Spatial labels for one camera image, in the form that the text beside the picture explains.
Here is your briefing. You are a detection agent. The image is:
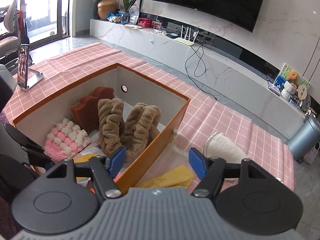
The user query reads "orange cardboard box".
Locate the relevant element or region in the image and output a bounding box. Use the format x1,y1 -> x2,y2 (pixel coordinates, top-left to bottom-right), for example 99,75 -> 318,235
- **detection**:
12,63 -> 191,188

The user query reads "brown plush headband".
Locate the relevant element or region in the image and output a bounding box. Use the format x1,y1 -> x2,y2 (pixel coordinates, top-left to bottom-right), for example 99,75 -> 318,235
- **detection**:
97,97 -> 162,162

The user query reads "blue snack bag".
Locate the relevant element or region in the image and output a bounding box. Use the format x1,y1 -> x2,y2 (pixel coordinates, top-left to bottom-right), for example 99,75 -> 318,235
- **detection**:
106,12 -> 123,22

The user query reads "glass sliding door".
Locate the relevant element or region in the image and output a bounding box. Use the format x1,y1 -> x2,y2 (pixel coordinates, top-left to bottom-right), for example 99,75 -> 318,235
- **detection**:
0,0 -> 73,48

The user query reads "gold acorn vase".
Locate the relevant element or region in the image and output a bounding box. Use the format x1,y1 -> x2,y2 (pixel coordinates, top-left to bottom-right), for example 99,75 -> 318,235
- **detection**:
97,0 -> 118,20

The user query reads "small cow figurine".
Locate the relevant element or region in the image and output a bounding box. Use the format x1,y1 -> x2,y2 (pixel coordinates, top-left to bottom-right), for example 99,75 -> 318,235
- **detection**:
304,107 -> 318,118

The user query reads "pink checked tablecloth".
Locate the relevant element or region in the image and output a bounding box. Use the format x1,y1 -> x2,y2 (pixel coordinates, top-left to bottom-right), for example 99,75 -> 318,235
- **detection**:
2,42 -> 295,190

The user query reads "black curved television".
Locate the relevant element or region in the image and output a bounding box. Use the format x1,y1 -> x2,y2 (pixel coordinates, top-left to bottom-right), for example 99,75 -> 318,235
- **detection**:
150,0 -> 269,32

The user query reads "white marble tv console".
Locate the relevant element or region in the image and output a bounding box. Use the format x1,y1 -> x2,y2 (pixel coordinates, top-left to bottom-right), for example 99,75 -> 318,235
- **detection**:
89,19 -> 310,139

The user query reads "black picture frame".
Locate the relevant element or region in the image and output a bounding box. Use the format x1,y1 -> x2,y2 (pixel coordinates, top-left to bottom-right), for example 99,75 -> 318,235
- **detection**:
129,0 -> 143,23

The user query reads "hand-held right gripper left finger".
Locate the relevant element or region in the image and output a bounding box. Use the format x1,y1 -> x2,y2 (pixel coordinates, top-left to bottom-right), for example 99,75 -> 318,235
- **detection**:
46,146 -> 127,199

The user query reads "silver phone stand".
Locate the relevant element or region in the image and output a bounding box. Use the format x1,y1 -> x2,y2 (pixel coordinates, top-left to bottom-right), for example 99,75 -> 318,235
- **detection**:
20,65 -> 44,91

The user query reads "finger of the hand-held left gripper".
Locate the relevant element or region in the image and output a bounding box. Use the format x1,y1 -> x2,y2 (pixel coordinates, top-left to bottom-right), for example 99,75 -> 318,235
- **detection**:
4,123 -> 54,168

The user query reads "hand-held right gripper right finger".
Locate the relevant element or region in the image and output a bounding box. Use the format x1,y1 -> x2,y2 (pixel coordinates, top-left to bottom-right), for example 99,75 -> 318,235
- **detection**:
189,147 -> 271,198

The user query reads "white round hand fan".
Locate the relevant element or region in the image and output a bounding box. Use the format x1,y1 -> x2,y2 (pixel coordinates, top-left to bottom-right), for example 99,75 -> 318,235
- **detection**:
292,84 -> 307,103

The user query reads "yellow cloth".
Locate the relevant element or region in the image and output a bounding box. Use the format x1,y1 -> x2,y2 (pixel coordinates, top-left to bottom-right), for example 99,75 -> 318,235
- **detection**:
135,165 -> 195,188

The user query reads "white router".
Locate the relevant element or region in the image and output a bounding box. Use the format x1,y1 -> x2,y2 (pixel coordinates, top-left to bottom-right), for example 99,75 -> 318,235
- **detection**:
174,25 -> 199,47

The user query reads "white knitted pot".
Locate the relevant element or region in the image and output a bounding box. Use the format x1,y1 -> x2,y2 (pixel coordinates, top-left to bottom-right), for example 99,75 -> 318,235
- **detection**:
281,80 -> 298,99

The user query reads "white fleece pad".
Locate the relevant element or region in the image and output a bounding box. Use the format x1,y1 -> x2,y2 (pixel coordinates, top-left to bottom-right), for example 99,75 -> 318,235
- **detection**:
204,131 -> 247,164

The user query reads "smartphone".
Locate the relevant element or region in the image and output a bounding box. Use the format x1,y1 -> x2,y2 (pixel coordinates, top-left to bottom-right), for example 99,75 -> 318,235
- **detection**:
17,44 -> 31,89

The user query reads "office chair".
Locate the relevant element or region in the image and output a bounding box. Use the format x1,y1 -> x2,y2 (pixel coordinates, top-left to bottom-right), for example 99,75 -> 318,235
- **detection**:
0,0 -> 28,73

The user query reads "brown flower-shaped sponge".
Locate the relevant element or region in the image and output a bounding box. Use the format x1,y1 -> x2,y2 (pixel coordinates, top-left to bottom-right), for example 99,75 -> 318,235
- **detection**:
70,86 -> 115,133

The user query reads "brown teddy bear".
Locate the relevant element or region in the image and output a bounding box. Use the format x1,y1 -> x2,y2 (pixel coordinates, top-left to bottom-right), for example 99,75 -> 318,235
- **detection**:
286,70 -> 299,83

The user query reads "grey metal trash can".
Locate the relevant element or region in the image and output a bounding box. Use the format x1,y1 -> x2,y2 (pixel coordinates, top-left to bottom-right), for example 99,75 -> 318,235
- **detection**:
287,115 -> 320,164

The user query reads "decorative plate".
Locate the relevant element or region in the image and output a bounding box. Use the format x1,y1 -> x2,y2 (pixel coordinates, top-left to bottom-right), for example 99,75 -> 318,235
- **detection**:
301,94 -> 312,112

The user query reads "green plant in glass vase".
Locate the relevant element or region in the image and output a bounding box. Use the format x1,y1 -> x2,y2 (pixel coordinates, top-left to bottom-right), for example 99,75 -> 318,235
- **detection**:
115,0 -> 142,25

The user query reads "black power cable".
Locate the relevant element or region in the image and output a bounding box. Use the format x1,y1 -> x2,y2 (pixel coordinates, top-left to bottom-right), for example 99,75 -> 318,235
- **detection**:
185,44 -> 218,100

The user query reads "pink and white knitted hat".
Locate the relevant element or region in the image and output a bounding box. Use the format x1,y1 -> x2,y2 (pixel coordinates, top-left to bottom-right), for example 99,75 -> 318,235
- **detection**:
44,118 -> 92,160

